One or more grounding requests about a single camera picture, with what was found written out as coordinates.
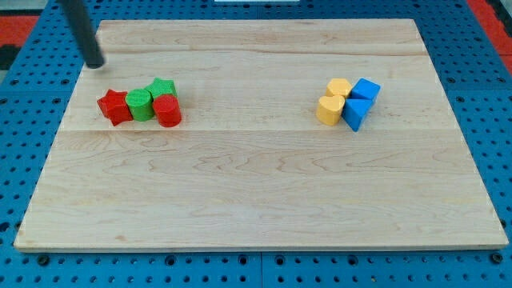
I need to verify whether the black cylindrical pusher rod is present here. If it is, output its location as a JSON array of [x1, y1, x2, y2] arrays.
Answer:
[[60, 0, 105, 69]]

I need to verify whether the red star block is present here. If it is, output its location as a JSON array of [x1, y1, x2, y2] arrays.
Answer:
[[97, 90, 134, 126]]

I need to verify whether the green star block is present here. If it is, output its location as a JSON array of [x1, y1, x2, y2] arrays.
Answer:
[[145, 78, 178, 100]]

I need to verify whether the green cylinder block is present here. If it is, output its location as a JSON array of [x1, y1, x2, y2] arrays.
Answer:
[[125, 89, 154, 122]]

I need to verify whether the red cylinder block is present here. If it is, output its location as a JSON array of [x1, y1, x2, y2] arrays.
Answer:
[[153, 94, 182, 127]]

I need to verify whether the light wooden board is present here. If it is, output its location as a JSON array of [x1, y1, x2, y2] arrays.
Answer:
[[14, 18, 508, 253]]

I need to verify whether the yellow hexagon block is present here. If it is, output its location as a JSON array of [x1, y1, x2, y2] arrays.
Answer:
[[325, 78, 353, 98]]

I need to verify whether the yellow heart block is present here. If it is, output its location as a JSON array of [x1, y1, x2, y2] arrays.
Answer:
[[315, 95, 346, 126]]

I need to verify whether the blue triangle block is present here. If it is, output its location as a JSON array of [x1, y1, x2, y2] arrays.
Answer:
[[342, 98, 373, 132]]

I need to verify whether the blue cube block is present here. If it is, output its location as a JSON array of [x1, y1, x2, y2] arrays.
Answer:
[[350, 78, 381, 102]]

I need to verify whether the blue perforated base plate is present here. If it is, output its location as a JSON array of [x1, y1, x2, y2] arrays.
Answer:
[[1, 1, 511, 287]]

